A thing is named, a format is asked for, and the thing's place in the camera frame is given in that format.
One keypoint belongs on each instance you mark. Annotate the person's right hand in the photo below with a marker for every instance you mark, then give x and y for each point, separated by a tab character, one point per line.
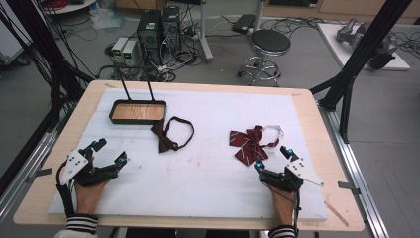
284	208

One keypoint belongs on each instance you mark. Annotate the black round stool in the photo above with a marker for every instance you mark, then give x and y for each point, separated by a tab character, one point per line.
270	41

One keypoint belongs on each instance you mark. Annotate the red striped bow tie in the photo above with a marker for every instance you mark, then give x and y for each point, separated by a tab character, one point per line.
249	145

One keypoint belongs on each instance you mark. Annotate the black rack with wooden tray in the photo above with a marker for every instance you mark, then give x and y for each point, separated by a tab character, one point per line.
138	112

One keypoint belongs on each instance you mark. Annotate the white floor board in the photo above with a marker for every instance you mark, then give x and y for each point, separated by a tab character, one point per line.
333	39

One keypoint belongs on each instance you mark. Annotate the dark brown bow tie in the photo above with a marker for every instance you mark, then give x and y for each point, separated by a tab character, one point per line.
164	140

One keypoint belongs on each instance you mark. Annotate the white foam mat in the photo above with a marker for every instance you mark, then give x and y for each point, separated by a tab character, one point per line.
204	165

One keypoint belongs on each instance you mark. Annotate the person's right striped sleeve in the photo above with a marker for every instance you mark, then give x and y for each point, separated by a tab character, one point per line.
282	232

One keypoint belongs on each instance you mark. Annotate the clear plastic bag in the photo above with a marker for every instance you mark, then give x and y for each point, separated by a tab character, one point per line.
105	18

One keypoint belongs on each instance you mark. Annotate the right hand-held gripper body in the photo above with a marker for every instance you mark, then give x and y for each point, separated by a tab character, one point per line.
284	181

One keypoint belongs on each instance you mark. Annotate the flat black box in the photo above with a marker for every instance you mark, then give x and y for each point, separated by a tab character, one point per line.
243	23

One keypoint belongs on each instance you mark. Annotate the grey metal clip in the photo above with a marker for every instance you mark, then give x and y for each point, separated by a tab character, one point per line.
39	172
348	186

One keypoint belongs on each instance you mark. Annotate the person's left hand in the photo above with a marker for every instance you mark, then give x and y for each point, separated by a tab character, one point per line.
87	198

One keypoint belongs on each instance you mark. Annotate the black metal frame post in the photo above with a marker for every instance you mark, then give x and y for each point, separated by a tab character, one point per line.
360	56
36	39

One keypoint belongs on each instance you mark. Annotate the white power supply box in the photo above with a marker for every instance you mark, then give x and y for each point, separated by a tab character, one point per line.
119	48
130	53

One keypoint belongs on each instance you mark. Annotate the slim black computer tower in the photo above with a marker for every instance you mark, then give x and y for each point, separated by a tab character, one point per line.
171	26

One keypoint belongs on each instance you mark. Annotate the thin wooden stick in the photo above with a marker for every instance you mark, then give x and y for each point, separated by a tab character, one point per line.
336	213

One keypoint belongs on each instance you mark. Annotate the aluminium rail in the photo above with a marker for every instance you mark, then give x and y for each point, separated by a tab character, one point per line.
360	172
20	178

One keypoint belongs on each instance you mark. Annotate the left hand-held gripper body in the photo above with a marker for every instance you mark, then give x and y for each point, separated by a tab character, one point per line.
74	165

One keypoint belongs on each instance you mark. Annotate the large black computer tower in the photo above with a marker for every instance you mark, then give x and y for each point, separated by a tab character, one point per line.
149	33

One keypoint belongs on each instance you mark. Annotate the grey metal table leg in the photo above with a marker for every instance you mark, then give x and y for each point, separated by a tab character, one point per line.
205	36

